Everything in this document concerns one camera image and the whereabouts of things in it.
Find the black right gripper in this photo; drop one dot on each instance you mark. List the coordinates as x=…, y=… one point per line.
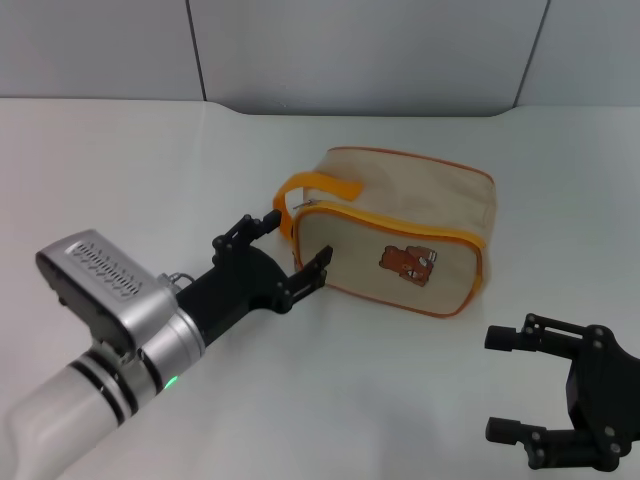
x=607, y=395

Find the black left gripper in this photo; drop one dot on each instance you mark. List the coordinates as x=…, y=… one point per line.
x=240, y=280

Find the beige food bag orange trim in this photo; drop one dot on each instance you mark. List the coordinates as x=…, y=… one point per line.
x=350, y=265

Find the white and silver left robot arm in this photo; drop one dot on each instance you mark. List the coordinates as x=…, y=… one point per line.
x=50, y=410

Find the silver vented wrist camera box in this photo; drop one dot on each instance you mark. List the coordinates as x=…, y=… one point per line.
x=100, y=275

